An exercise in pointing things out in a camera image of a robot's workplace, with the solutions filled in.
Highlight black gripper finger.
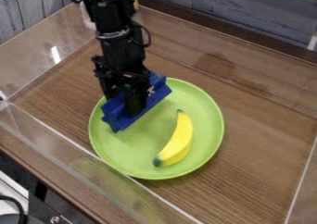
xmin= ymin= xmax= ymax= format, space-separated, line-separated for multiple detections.
xmin=125 ymin=86 xmax=149 ymax=116
xmin=97 ymin=73 xmax=125 ymax=99

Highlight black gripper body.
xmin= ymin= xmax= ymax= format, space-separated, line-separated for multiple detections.
xmin=91 ymin=32 xmax=154 ymax=94

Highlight blue plastic block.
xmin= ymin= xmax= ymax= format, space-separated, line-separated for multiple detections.
xmin=101 ymin=71 xmax=173 ymax=132

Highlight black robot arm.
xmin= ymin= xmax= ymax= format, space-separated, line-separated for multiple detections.
xmin=73 ymin=0 xmax=152 ymax=116

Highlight green round plate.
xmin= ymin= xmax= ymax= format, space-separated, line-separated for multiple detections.
xmin=89 ymin=78 xmax=225 ymax=180

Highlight yellow toy banana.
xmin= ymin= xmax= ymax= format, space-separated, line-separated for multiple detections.
xmin=153 ymin=109 xmax=193 ymax=168

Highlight clear acrylic enclosure wall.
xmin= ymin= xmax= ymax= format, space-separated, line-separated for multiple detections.
xmin=0 ymin=0 xmax=317 ymax=224

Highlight black cable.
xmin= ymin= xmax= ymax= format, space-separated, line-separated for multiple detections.
xmin=0 ymin=195 xmax=30 ymax=224

